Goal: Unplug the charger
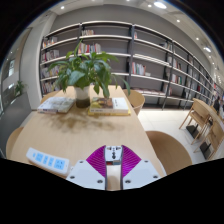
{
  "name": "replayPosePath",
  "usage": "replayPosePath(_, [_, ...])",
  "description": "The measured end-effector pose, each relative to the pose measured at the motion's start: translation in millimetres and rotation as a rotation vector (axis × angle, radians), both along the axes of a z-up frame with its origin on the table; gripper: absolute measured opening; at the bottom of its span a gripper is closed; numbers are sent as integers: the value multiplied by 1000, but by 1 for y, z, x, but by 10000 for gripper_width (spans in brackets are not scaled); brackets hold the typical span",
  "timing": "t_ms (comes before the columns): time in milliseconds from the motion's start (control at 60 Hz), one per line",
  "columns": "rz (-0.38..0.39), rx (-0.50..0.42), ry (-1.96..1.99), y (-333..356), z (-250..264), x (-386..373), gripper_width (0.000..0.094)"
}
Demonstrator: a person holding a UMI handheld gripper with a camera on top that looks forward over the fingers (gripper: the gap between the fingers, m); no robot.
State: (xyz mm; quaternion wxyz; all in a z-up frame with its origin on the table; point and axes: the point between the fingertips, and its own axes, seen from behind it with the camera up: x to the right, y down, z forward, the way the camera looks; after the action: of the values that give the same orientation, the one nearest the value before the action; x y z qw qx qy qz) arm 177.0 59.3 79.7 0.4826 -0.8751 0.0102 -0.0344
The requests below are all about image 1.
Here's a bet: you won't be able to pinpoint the white and blue charger block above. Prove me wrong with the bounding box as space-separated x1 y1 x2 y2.
105 145 123 167

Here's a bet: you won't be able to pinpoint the ceiling lights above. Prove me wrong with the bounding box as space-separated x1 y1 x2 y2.
59 0 214 54

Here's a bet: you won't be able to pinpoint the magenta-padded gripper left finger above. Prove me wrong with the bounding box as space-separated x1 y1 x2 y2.
65 145 108 191

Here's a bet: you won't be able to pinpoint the white book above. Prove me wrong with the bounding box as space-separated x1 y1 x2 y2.
37 96 76 115

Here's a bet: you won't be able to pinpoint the yellow book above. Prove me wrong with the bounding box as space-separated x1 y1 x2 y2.
87 96 132 117

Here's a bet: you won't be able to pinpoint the person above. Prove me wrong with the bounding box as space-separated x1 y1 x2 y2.
213 95 224 114

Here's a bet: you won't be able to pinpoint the wooden side table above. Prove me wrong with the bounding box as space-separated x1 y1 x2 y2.
192 97 224 134

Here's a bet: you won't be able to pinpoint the grey bookshelf unit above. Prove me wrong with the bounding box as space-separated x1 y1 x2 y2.
39 20 222 111

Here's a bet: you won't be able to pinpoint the open-framed wooden chair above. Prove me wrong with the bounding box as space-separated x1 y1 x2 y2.
178 101 209 145
199 119 224 161

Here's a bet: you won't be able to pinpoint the small green potted plant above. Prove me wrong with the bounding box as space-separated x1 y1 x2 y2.
13 80 27 98

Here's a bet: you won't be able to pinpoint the white power strip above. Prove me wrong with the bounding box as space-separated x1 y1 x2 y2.
25 147 71 177

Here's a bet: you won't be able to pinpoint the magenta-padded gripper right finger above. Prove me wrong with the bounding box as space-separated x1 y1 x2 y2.
120 145 162 191

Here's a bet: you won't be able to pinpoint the leafy plant in white pot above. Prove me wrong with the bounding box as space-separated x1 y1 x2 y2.
47 39 131 109

